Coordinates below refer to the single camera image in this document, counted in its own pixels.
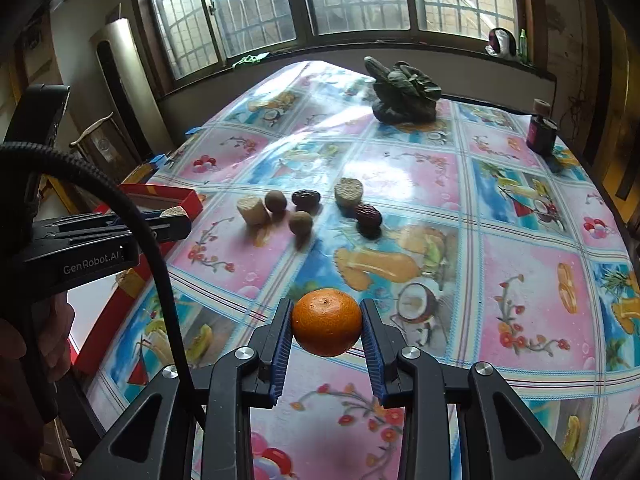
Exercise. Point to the beige puffed cake chunk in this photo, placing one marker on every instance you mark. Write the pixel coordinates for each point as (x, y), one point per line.
(252, 210)

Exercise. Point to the green cloth on sill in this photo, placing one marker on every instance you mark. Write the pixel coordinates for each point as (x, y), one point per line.
(250, 59)

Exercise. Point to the dark bottle with pink label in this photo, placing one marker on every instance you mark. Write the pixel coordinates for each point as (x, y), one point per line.
(542, 130)

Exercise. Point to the brown longan fruit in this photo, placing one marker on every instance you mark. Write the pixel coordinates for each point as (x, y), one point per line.
(300, 223)

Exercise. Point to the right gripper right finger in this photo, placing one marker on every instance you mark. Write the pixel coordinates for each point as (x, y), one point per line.
(500, 437)

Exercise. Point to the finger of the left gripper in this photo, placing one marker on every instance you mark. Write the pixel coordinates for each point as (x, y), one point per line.
(143, 215)
(169, 228)

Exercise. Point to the red white helmet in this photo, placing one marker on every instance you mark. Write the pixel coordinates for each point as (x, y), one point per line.
(502, 44)

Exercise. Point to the colourful plastic tablecloth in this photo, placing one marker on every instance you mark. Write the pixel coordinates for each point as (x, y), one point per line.
(484, 253)

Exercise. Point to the dark red jujube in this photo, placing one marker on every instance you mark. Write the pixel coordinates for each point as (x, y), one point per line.
(368, 217)

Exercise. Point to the beige puffed cake piece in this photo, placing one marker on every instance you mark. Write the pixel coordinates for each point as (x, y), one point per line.
(176, 212)

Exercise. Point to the tall silver air conditioner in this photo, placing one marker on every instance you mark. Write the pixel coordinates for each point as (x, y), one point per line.
(129, 89)

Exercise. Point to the round puffed grain cake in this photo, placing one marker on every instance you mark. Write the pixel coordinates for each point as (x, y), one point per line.
(348, 192)

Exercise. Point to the wooden chair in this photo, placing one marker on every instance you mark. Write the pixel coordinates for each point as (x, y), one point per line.
(105, 146)

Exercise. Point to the person's left hand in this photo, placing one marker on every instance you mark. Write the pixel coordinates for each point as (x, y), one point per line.
(36, 336)

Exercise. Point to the red cardboard tray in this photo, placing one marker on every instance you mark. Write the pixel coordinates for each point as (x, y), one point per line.
(101, 306)

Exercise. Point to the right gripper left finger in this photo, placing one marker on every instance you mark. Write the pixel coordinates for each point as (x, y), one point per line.
(154, 438)

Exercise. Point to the blue box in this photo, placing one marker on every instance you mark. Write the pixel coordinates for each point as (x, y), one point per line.
(158, 161)

